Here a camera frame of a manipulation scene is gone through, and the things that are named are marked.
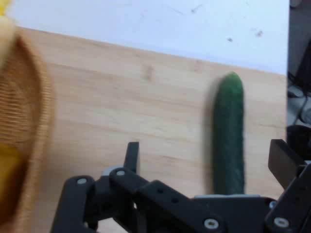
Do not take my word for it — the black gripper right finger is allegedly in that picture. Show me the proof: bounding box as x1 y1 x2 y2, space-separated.
264 139 311 233

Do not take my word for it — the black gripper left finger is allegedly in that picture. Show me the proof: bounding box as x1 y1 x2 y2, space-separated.
50 142 227 233

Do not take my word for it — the yellow bell pepper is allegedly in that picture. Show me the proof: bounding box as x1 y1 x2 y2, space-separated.
0 142 28 220

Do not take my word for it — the green cucumber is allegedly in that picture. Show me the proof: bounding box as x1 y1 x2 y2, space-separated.
211 71 245 195

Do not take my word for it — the brown wicker basket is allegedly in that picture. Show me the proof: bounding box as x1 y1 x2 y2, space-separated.
0 33 57 233

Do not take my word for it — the black background equipment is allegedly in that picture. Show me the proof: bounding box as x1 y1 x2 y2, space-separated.
287 0 311 161

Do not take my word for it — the pale cream food item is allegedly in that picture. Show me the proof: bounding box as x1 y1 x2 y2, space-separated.
0 15 17 71

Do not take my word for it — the bright yellow food item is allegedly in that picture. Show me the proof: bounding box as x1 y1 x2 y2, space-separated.
0 0 13 17

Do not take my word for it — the grey cable bundle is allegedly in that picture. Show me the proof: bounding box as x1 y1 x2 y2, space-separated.
287 84 311 127

